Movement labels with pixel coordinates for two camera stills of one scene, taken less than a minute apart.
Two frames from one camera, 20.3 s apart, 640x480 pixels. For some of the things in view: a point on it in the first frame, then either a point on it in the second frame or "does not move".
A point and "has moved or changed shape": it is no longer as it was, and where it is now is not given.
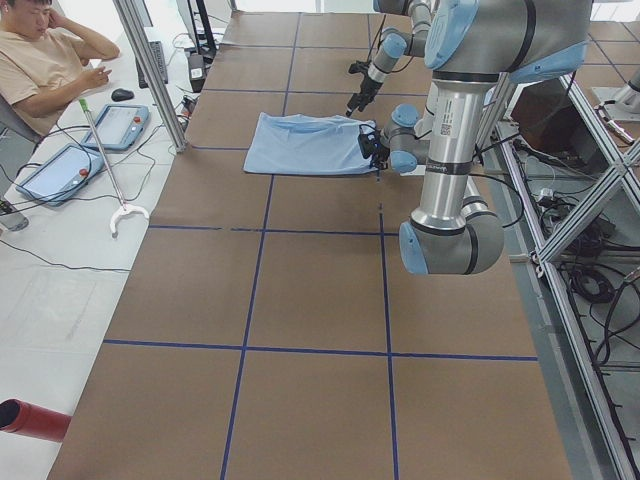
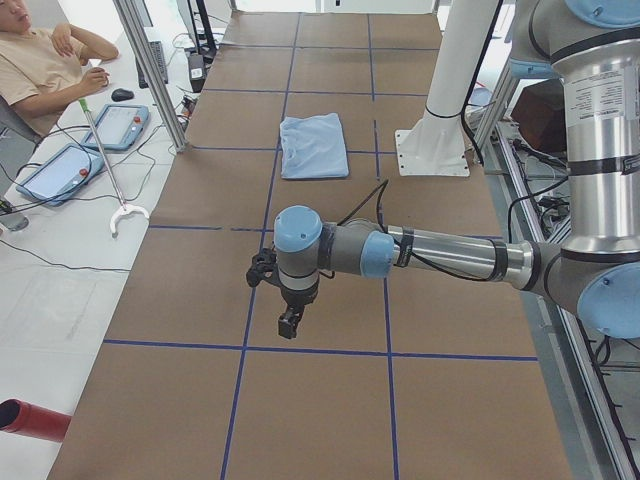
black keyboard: [157, 51] does not move
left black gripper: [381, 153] to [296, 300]
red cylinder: [19, 416] does not move
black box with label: [196, 71] does not move
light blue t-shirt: [299, 144] has moved or changed shape
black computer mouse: [120, 94] does not move
